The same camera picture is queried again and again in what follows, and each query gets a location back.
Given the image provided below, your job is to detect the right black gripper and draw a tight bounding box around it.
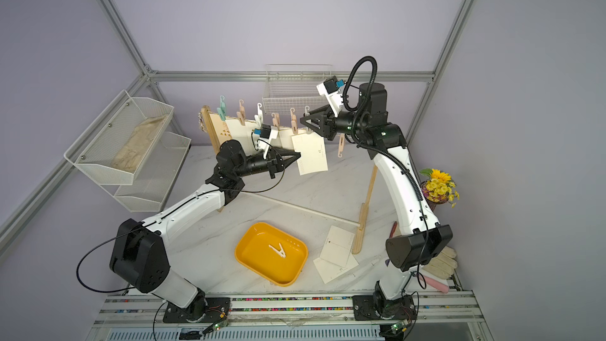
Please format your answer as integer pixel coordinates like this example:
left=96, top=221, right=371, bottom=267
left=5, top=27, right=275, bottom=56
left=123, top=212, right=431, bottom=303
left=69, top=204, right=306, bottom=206
left=304, top=107, right=369, bottom=145

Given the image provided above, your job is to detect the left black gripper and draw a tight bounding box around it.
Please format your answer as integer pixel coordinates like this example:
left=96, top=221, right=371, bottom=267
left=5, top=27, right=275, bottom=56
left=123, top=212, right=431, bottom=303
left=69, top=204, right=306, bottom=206
left=235, top=147, right=301, bottom=180

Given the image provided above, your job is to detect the pink clothespin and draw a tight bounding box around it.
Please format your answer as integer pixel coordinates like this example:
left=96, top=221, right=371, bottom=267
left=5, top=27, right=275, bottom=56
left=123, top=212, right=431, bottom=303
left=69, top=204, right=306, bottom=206
left=271, top=113, right=280, bottom=129
left=290, top=107, right=298, bottom=135
left=237, top=99, right=246, bottom=126
left=338, top=134, right=346, bottom=158

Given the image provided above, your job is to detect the white postcard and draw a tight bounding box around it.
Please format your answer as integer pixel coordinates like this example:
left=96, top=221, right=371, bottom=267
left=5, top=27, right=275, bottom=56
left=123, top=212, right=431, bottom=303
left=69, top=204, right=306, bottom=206
left=225, top=118, right=251, bottom=145
left=279, top=127, right=295, bottom=150
left=313, top=255, right=358, bottom=284
left=320, top=226, right=354, bottom=268
left=267, top=126, right=281, bottom=147
left=291, top=133, right=328, bottom=175
left=242, top=120, right=260, bottom=156

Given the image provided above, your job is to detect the white clothespin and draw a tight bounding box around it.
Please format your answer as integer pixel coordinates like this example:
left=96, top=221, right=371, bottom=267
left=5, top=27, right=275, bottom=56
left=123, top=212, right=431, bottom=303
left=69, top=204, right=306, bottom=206
left=268, top=243, right=287, bottom=258
left=254, top=103, right=264, bottom=129

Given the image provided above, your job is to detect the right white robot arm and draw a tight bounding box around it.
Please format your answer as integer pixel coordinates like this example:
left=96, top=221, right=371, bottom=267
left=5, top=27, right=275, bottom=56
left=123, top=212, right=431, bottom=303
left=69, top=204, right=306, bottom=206
left=300, top=56, right=453, bottom=321

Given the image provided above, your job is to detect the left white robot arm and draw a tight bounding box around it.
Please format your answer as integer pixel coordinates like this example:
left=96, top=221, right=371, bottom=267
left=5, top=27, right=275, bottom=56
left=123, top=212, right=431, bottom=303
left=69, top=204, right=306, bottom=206
left=109, top=128, right=301, bottom=323

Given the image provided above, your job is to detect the green clothespin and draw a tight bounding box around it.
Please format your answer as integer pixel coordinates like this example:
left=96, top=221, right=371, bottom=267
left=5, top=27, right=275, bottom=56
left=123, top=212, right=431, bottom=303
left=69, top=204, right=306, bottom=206
left=217, top=96, right=227, bottom=122

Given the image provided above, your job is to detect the yellow plastic tray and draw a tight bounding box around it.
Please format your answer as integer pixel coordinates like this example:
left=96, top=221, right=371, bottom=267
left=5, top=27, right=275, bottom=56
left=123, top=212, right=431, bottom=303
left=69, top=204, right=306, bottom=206
left=235, top=222, right=309, bottom=287

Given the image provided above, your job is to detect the purple vase with flowers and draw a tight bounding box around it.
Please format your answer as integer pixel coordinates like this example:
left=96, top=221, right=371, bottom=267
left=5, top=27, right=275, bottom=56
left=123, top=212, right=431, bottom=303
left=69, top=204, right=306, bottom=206
left=419, top=168, right=460, bottom=209

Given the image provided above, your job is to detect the beige glove in shelf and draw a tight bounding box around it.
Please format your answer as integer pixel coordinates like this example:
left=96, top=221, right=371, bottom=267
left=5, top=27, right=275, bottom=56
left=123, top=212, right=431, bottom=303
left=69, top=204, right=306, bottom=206
left=111, top=115, right=167, bottom=173

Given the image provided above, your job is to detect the purple pink scoop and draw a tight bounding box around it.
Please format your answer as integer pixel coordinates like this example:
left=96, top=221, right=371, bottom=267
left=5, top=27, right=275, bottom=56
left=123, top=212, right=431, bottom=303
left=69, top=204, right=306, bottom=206
left=418, top=273, right=449, bottom=294

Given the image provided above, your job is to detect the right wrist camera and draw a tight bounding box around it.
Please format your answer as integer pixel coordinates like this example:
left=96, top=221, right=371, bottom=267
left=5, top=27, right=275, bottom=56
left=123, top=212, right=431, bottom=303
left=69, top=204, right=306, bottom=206
left=323, top=76, right=345, bottom=95

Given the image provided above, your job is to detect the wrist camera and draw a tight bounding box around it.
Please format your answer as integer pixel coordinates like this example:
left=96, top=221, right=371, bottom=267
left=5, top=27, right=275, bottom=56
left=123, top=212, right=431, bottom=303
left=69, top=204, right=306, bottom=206
left=323, top=76, right=345, bottom=95
left=253, top=124, right=272, bottom=141

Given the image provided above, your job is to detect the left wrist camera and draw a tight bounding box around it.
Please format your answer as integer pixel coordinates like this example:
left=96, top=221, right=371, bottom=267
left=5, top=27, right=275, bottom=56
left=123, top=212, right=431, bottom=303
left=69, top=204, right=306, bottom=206
left=253, top=124, right=272, bottom=141

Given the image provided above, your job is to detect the white wire basket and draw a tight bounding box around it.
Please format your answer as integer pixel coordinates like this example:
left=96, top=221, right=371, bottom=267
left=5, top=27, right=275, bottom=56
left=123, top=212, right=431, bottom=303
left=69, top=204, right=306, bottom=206
left=262, top=64, right=333, bottom=117

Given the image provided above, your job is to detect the wooden string rack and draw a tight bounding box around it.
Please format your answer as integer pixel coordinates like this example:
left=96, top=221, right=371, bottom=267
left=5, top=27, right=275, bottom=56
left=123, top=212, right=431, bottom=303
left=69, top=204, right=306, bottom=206
left=199, top=106, right=378, bottom=255

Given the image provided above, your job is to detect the white mesh wall shelf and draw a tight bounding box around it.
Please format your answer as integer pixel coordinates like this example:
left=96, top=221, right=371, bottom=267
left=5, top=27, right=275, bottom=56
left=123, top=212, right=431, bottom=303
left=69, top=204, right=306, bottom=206
left=64, top=91, right=191, bottom=212

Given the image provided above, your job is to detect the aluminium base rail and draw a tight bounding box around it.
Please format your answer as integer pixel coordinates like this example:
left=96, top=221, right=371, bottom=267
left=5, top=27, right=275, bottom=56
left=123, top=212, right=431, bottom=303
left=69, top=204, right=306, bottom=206
left=86, top=291, right=493, bottom=340

